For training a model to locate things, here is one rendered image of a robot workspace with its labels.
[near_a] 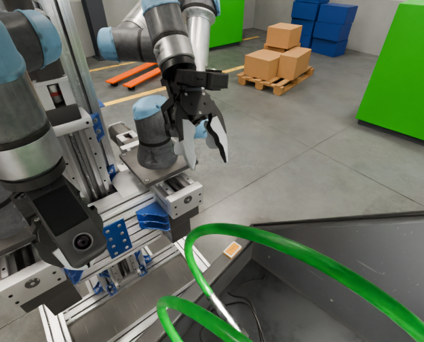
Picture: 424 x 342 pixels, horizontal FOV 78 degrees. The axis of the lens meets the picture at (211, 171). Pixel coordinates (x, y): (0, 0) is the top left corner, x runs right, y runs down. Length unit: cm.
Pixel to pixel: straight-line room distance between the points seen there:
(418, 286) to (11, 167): 71
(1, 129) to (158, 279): 141
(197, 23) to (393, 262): 84
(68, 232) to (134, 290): 131
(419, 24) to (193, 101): 308
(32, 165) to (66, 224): 8
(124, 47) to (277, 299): 81
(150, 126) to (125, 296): 104
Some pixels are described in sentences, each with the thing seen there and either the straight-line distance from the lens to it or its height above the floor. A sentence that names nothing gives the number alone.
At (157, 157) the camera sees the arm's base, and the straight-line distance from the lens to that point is 94.
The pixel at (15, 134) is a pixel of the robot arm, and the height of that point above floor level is 149.
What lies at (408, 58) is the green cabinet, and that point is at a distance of 349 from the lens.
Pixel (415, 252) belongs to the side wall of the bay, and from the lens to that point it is 64.
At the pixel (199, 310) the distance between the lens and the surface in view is 30.
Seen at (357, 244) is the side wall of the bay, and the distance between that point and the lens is 67.
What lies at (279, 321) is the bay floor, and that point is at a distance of 87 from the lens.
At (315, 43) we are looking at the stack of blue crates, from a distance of 680.
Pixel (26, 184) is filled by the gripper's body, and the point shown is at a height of 143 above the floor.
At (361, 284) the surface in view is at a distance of 25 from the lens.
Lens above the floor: 163
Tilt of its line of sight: 39 degrees down
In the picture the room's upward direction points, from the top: straight up
